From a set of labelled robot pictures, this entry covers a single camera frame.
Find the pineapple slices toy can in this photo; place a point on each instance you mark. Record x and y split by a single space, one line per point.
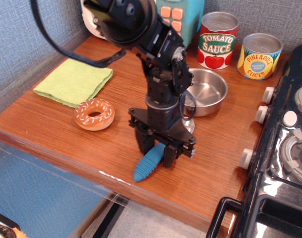
259 56

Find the orange plush toy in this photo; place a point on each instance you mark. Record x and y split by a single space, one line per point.
15 233

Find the tomato sauce toy can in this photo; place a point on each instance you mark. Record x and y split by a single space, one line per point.
217 38

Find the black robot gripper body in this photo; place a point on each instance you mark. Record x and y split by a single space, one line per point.
160 116

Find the small steel pan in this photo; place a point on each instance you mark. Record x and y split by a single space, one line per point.
208 89

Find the black toy stove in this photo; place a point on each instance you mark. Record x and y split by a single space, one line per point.
272 201

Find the teal toy microwave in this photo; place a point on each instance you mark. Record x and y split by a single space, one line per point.
188 19

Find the blue handled metal spoon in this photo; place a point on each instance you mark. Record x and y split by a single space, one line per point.
148 163

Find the green folded cloth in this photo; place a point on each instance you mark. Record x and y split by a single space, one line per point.
73 82

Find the toy frosted sprinkle donut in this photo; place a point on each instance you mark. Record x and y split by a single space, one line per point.
94 114

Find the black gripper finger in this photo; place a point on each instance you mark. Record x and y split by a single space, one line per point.
170 154
144 139

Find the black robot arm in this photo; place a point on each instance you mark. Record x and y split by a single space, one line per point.
168 76

